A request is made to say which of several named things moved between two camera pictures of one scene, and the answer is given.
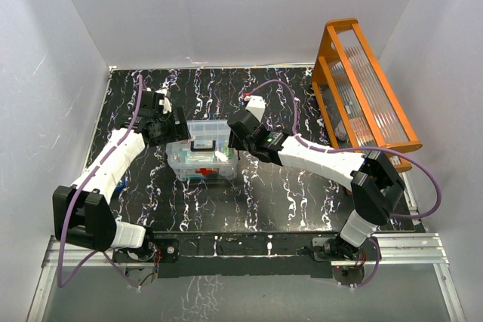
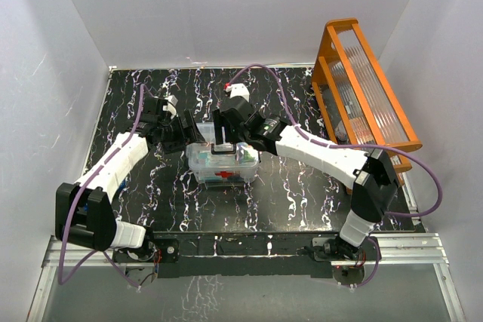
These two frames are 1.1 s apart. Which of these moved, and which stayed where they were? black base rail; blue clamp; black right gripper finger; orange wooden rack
Moved: black right gripper finger
Stayed: blue clamp; orange wooden rack; black base rail
